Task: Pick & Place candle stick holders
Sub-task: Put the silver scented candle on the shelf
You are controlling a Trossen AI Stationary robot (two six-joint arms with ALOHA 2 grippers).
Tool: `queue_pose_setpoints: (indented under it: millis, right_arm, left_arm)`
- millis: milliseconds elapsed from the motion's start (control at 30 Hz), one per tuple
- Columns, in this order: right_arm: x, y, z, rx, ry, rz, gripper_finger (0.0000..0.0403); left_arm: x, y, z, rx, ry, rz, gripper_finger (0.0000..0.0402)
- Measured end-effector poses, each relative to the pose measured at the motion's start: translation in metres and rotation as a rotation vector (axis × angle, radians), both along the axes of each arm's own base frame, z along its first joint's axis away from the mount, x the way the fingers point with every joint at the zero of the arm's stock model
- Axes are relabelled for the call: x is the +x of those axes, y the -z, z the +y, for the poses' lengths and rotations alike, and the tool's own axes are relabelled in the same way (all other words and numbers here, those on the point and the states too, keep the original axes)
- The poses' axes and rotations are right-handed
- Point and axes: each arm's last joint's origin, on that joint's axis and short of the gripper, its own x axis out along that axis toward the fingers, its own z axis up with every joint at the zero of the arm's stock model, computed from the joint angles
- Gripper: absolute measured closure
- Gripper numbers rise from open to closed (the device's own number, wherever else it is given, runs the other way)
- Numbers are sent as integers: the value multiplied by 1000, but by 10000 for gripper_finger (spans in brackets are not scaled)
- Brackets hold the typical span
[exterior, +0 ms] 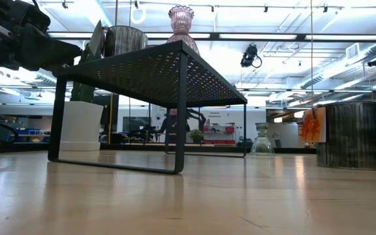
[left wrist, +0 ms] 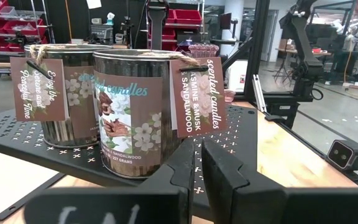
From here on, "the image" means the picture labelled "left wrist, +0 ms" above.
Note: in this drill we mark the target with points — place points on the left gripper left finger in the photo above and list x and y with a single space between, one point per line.
120 205

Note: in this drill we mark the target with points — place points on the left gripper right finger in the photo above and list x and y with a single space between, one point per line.
259 205

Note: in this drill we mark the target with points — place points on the metal scented candle tin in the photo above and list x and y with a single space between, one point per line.
79 93
141 102

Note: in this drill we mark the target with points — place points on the pink ribbed glass candle holder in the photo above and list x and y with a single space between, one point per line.
204 50

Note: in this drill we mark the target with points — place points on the silver aluminium bar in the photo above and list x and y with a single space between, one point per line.
259 93

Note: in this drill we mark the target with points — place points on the black perforated metal shelf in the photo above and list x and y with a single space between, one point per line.
11 137

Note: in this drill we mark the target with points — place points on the small table-level camera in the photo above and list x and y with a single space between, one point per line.
343 154

